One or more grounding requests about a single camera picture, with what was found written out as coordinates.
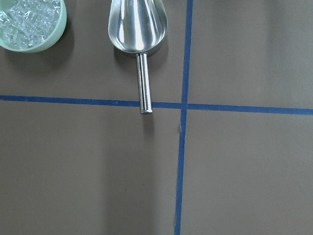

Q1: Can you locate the green bowl of ice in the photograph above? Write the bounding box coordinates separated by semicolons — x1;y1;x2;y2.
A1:
0;0;67;53

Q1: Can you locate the steel ice scoop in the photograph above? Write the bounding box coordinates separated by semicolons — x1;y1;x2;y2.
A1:
108;0;168;114

